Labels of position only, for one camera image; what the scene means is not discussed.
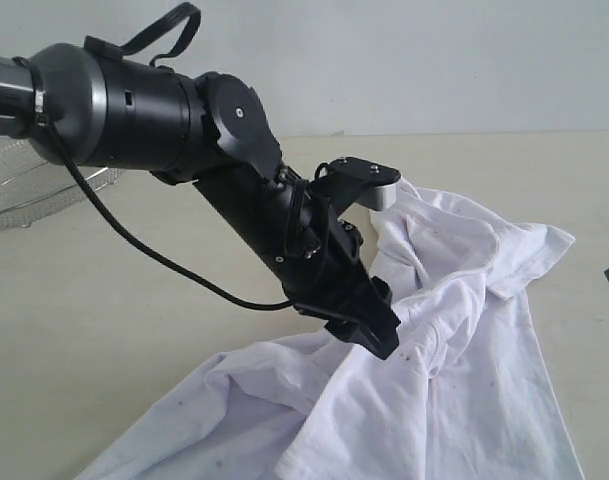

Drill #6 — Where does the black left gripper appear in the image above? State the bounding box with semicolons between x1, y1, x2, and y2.
282;196;400;360

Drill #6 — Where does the white t-shirt red print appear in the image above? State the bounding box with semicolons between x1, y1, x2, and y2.
83;181;583;479

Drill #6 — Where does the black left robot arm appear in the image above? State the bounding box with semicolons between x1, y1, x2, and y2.
0;44;400;359

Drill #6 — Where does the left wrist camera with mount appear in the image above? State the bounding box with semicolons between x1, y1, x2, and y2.
308;157;401;216

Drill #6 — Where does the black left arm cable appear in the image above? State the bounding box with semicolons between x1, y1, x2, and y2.
13;1;335;312

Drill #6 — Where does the metal wire mesh basket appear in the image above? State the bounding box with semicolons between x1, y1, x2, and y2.
0;134;125;232

